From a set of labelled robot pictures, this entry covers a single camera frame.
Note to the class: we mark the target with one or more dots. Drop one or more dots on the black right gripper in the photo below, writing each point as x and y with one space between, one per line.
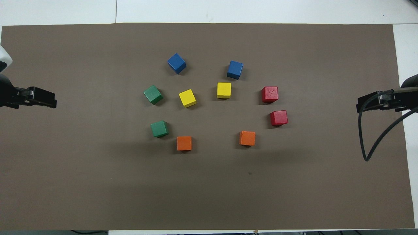
408 99

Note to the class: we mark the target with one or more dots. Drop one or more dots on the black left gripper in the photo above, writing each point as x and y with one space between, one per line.
8 94

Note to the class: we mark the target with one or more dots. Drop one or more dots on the red wooden cube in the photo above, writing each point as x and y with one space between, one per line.
269 94
279 117

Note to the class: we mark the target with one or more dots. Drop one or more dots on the green wooden cube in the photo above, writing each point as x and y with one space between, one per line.
153 94
159 128

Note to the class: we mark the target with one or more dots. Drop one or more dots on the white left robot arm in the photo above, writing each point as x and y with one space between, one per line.
4 60

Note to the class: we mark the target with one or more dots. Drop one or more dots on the brown table mat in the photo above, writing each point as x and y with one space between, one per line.
98 182

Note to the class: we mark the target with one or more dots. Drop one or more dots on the orange wooden cube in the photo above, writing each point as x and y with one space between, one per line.
184 143
247 138

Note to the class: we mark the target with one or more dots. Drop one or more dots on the blue wooden cube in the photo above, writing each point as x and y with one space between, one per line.
235 69
176 63

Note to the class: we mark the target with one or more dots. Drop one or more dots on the yellow wooden cube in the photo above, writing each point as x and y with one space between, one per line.
187 98
224 89

